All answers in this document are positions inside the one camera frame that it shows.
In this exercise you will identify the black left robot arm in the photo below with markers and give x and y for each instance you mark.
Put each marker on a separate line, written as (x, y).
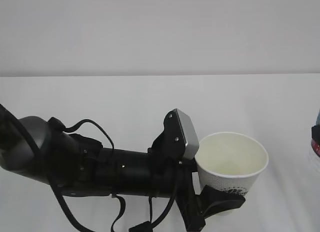
(77, 166)

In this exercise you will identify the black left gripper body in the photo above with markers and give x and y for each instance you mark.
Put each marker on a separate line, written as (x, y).
(179, 164)

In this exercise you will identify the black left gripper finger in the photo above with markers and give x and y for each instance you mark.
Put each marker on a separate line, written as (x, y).
(212, 201)

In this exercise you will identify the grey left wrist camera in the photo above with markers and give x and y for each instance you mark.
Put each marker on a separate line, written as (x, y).
(178, 139)

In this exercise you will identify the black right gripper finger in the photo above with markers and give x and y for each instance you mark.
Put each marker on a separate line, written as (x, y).
(315, 139)

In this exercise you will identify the white paper cup green logo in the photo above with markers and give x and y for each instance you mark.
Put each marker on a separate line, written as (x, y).
(230, 162)

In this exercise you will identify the clear Nongfu Spring water bottle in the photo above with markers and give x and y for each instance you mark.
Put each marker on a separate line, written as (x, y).
(313, 158)

